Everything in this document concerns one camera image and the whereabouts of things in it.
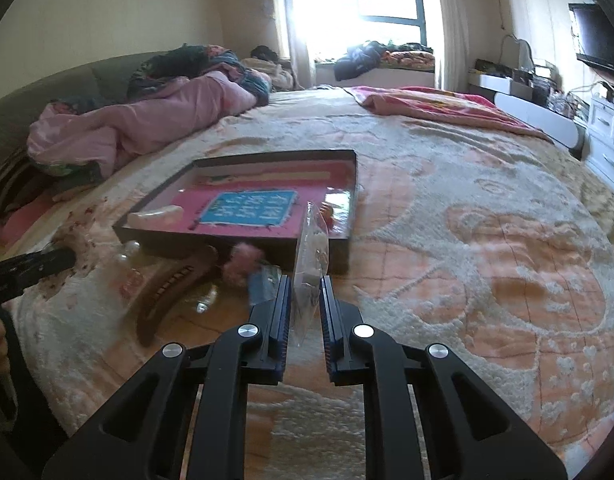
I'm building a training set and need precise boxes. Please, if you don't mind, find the clear bag with earrings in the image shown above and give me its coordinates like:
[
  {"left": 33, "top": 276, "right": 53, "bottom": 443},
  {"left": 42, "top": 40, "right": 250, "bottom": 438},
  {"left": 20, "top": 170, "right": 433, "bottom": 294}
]
[{"left": 291, "top": 202, "right": 329, "bottom": 347}]

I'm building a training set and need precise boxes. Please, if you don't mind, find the cream peach bedspread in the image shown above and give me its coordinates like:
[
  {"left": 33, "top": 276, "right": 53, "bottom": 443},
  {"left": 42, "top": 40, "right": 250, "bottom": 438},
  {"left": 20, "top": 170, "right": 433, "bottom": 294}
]
[{"left": 12, "top": 90, "right": 614, "bottom": 474}]

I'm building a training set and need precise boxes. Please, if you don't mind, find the white drawer cabinet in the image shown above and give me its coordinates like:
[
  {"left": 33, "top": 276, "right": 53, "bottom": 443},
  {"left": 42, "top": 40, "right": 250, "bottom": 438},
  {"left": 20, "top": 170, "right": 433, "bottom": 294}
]
[{"left": 583, "top": 96, "right": 614, "bottom": 187}]

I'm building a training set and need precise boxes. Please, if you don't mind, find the brown banana hair clip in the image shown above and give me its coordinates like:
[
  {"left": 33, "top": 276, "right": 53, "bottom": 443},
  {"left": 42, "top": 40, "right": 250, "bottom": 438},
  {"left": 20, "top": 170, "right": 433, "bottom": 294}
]
[{"left": 133, "top": 246, "right": 218, "bottom": 347}]

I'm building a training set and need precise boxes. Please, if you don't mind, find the white curtain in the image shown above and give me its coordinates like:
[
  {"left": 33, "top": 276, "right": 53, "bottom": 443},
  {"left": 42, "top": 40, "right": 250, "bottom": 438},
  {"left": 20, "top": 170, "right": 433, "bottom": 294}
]
[
  {"left": 272, "top": 0, "right": 316, "bottom": 89},
  {"left": 432, "top": 0, "right": 469, "bottom": 92}
]

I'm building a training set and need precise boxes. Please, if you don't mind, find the striped dark pillow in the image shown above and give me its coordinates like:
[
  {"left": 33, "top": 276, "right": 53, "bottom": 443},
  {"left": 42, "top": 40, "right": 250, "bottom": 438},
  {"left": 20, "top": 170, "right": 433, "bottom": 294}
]
[{"left": 0, "top": 148, "right": 55, "bottom": 218}]

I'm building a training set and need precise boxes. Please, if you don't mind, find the pink quilt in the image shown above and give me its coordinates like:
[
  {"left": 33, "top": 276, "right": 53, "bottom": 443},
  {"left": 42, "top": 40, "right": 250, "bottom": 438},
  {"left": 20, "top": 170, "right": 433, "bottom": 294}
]
[{"left": 27, "top": 70, "right": 257, "bottom": 182}]

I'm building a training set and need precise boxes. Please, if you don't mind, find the right white curtain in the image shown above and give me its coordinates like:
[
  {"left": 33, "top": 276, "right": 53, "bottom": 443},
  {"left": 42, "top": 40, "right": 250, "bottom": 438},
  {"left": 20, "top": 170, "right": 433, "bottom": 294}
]
[{"left": 432, "top": 0, "right": 469, "bottom": 92}]

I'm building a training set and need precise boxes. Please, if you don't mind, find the pile of dark clothes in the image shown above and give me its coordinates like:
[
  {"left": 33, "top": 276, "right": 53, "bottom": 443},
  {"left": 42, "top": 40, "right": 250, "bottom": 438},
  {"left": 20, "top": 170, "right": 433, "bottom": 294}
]
[{"left": 333, "top": 41, "right": 386, "bottom": 81}]

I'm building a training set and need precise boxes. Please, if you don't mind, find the green quilted headboard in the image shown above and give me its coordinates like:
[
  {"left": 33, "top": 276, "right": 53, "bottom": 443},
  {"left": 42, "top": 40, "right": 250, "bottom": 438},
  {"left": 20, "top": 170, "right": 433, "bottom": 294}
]
[{"left": 0, "top": 51, "right": 161, "bottom": 166}]

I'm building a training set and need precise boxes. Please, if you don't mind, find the window with dark frame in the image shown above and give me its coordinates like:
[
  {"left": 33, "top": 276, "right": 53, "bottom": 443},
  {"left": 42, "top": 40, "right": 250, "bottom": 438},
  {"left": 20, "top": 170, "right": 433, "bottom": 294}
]
[{"left": 307, "top": 0, "right": 427, "bottom": 63}]

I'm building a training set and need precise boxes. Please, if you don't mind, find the pink fluffy hair tie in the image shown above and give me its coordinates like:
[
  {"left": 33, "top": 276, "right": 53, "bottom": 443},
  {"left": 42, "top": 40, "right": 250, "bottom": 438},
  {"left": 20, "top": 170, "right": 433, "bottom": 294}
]
[{"left": 220, "top": 242, "right": 266, "bottom": 288}]

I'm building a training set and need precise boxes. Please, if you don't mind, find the dark floral duvet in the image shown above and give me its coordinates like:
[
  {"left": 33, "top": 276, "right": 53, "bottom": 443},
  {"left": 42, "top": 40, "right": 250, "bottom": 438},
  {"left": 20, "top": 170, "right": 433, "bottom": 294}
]
[{"left": 126, "top": 44, "right": 271, "bottom": 106}]

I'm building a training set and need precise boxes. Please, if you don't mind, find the yellow item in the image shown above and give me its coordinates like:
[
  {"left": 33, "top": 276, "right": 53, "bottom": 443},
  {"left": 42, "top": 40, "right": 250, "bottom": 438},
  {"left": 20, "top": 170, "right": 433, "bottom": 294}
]
[{"left": 182, "top": 282, "right": 219, "bottom": 314}]

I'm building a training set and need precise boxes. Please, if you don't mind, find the pearl ball hair accessory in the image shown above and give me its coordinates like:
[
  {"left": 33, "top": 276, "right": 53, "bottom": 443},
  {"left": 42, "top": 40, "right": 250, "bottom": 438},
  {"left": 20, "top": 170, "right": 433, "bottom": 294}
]
[{"left": 110, "top": 240, "right": 142, "bottom": 281}]

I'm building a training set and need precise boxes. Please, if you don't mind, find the red pink blanket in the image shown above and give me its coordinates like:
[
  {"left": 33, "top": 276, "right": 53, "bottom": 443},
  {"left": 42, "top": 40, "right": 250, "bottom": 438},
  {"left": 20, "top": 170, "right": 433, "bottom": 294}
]
[{"left": 345, "top": 86, "right": 550, "bottom": 141}]

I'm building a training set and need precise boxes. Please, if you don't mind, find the small blue box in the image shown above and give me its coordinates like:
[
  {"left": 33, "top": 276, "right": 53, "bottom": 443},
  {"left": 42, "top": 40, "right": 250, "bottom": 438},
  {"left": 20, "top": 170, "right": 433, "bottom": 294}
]
[{"left": 247, "top": 264, "right": 282, "bottom": 308}]

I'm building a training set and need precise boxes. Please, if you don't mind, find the dark cardboard tray box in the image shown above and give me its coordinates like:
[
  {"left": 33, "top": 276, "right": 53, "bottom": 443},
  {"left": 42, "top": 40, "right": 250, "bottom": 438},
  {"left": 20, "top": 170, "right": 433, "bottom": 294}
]
[{"left": 113, "top": 150, "right": 357, "bottom": 274}]

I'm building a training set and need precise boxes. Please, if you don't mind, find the black wall television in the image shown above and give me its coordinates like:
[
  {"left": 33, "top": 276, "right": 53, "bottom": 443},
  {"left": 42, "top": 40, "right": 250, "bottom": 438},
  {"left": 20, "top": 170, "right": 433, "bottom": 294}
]
[{"left": 569, "top": 3, "right": 614, "bottom": 75}]

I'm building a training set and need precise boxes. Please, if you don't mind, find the left white curtain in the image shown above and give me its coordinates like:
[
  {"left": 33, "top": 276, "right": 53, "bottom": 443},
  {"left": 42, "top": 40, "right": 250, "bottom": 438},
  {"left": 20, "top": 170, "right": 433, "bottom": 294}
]
[{"left": 272, "top": 0, "right": 316, "bottom": 89}]

